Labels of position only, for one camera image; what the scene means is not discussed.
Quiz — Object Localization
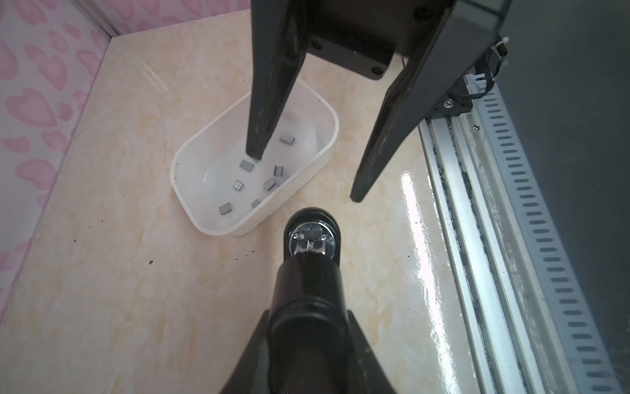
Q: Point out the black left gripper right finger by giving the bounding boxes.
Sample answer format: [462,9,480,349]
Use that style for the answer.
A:
[347,310,395,394]

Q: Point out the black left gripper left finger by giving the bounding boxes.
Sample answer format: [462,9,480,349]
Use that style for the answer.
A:
[220,310,271,394]

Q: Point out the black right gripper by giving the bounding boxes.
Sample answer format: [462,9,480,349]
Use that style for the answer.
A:
[246,0,510,203]

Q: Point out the white plastic tray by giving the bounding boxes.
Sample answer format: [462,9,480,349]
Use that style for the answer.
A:
[170,80,340,236]

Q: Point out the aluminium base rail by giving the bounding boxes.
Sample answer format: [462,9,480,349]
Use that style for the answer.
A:
[418,75,623,393]

